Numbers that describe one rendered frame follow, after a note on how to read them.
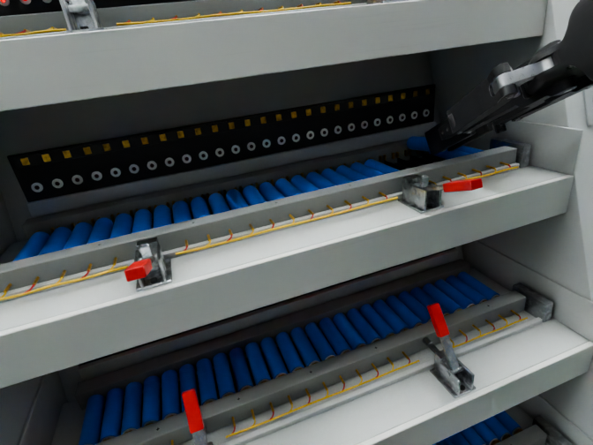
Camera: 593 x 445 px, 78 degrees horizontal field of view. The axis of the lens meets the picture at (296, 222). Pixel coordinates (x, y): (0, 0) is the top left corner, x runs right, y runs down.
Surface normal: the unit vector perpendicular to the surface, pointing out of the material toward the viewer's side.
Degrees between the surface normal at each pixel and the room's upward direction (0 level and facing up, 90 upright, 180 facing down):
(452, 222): 109
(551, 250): 90
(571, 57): 99
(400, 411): 19
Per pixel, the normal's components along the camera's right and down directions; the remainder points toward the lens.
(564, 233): -0.94, 0.24
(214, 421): 0.33, 0.37
